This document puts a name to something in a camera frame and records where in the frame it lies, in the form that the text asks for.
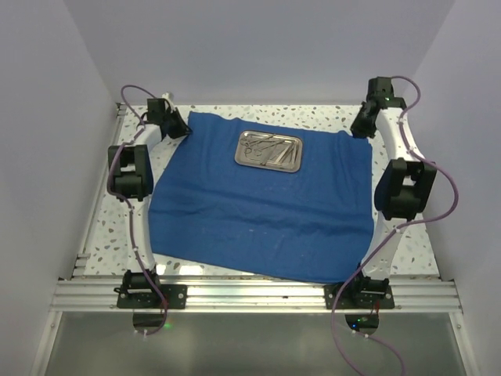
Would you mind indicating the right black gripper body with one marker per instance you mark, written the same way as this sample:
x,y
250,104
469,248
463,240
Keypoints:
x,y
362,126

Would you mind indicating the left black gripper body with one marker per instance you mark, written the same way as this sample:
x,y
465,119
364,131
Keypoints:
x,y
176,128

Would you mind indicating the steel surgical scissors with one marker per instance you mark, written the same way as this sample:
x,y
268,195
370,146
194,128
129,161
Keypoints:
x,y
256,144

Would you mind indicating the steel instrument tray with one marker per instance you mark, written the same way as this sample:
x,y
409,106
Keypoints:
x,y
252,160

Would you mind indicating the blue surgical cloth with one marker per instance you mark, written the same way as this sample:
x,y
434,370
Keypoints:
x,y
314,225

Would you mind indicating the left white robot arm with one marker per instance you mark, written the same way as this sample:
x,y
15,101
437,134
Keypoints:
x,y
130,180

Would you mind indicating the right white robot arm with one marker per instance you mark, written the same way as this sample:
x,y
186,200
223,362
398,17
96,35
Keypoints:
x,y
400,195

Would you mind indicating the steel tweezers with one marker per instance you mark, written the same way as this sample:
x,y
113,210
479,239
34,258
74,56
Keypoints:
x,y
290,155

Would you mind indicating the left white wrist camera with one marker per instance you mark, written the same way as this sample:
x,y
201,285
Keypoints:
x,y
167,95

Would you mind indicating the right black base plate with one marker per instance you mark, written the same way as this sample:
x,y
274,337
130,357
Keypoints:
x,y
354,298

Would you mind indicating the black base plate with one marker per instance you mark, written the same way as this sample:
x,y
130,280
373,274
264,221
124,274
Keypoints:
x,y
354,298
174,294

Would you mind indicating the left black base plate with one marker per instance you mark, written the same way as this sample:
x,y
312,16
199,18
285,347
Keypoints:
x,y
174,294

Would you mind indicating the aluminium rail frame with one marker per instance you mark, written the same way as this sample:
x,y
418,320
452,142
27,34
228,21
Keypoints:
x,y
237,323

